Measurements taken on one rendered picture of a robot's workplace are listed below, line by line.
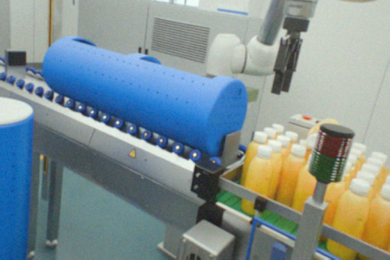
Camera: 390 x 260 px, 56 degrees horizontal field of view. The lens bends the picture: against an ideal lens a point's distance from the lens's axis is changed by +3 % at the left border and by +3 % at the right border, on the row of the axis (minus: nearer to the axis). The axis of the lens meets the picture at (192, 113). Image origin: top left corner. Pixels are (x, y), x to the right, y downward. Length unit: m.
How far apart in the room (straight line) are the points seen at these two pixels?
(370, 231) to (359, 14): 3.07
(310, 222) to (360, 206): 0.21
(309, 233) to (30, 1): 6.20
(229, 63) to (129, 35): 1.98
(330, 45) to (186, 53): 1.53
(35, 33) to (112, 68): 5.35
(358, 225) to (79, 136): 1.09
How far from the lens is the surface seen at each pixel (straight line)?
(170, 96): 1.20
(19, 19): 6.58
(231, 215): 1.06
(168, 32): 3.34
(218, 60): 1.87
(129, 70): 1.35
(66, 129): 1.65
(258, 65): 1.91
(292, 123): 1.41
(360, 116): 3.92
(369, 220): 1.01
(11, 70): 2.16
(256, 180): 1.02
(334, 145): 0.71
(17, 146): 1.24
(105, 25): 3.99
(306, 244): 0.81
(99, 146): 1.50
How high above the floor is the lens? 1.43
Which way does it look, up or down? 16 degrees down
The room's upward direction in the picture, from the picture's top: 9 degrees clockwise
